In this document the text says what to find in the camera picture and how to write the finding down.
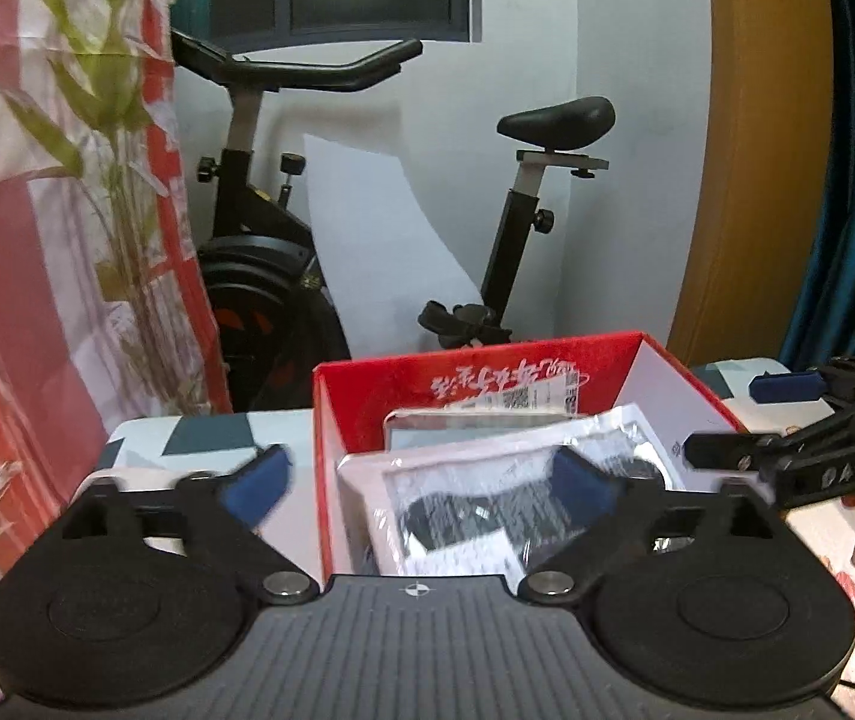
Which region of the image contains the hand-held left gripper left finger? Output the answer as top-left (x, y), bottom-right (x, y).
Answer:
top-left (59, 444), bottom-right (321, 605)

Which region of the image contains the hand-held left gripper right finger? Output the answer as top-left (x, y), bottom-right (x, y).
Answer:
top-left (517, 446), bottom-right (796, 605)

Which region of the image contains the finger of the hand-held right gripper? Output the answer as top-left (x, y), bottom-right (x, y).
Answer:
top-left (748, 356), bottom-right (855, 410)
top-left (683, 403), bottom-right (855, 511)

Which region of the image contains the clear packet of black cloth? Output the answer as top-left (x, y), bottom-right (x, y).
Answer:
top-left (384, 403), bottom-right (689, 485)
top-left (335, 439), bottom-right (623, 578)

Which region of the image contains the red cardboard box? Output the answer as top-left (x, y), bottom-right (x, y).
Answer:
top-left (312, 330), bottom-right (751, 586)

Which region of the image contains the printed tablecloth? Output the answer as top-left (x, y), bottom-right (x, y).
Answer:
top-left (67, 358), bottom-right (855, 720)

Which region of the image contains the wooden door panel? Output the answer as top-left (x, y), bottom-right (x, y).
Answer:
top-left (667, 0), bottom-right (837, 368)

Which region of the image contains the black exercise bike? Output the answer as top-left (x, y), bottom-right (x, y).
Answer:
top-left (170, 28), bottom-right (617, 413)

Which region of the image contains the white board sheet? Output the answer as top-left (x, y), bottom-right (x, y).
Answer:
top-left (302, 133), bottom-right (484, 361)

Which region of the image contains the red plant printed backdrop cloth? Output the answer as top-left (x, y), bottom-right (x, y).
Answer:
top-left (0, 0), bottom-right (233, 720)

